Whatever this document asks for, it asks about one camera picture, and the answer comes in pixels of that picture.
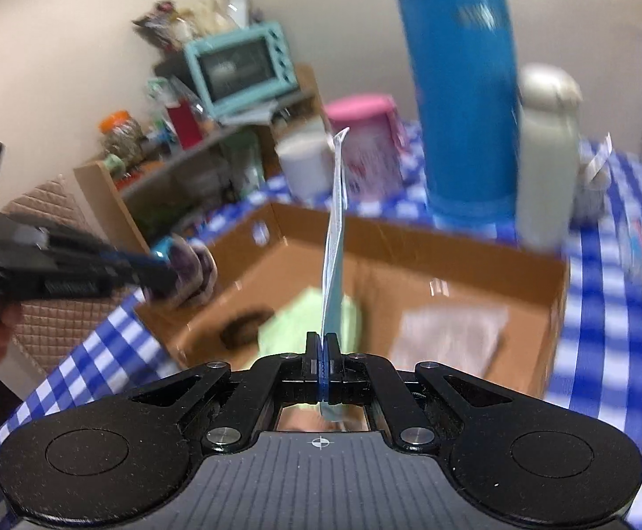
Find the white insulated bottle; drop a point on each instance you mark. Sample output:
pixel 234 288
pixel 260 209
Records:
pixel 547 176

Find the light green cloth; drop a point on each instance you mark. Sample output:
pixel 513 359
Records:
pixel 287 325

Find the wooden shelf unit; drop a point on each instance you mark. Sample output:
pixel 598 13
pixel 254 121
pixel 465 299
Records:
pixel 116 199

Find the orange lidded jar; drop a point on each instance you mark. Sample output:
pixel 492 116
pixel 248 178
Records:
pixel 122 141

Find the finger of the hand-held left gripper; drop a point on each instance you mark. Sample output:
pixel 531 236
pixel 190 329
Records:
pixel 105 281
pixel 133 258

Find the red box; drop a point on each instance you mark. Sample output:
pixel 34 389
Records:
pixel 184 124

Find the pile of snack bags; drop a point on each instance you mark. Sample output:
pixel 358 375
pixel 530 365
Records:
pixel 194 16

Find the white mug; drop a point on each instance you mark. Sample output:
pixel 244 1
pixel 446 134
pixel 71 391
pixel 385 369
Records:
pixel 304 168

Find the blue white checkered tablecloth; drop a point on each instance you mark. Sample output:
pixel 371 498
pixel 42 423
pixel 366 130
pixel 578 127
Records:
pixel 613 342

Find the clear plastic container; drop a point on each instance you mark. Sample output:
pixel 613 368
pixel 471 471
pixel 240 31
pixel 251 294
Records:
pixel 249 168

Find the brown quilted chair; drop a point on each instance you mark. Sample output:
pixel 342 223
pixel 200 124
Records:
pixel 66 320

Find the blue face mask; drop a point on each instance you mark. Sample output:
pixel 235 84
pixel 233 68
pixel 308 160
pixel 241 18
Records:
pixel 333 265

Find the blue thermos flask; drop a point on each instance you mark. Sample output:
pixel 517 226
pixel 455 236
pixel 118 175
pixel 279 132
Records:
pixel 453 94

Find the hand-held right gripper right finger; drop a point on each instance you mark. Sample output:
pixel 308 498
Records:
pixel 330 361

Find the small dark fuzzy sock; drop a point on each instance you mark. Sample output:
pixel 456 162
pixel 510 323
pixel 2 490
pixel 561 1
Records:
pixel 194 273

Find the brown cardboard box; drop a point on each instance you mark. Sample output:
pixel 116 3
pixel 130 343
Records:
pixel 464 281

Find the teal toaster oven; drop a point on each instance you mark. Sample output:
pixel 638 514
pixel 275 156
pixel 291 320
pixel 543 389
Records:
pixel 238 66

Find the pink lidded cup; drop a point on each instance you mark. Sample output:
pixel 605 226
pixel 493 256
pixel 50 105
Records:
pixel 368 149

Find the clear plastic bag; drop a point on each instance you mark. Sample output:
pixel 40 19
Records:
pixel 448 337

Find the white spoon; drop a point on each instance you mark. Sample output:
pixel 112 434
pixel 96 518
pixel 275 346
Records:
pixel 599 154

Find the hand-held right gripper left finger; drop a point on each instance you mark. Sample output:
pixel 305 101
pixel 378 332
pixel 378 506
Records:
pixel 314 361

